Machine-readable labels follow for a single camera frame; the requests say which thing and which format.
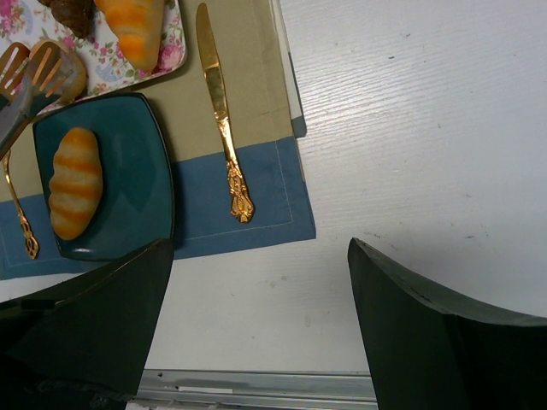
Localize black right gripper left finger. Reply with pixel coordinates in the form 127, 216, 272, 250
1, 239, 174, 409

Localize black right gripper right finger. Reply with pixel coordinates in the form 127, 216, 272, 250
347, 238, 546, 409

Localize striped orange bread roll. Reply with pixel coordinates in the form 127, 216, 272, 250
48, 127, 103, 241

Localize gold fork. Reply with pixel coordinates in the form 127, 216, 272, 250
3, 150, 40, 260

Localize gold knife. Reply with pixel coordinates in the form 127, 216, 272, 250
196, 3, 255, 224

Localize small round bun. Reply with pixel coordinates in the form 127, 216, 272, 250
24, 40, 87, 105

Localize striped orange croissant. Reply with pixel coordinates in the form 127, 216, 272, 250
95, 0, 164, 72

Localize floral rectangular tray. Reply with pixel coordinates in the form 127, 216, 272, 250
1, 1, 186, 102

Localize chocolate croissant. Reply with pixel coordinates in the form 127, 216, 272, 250
39, 0, 94, 38

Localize blue and beige placemat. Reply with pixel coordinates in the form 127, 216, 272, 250
1, 1, 315, 279

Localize aluminium table rail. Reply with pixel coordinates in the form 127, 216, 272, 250
133, 370, 378, 409

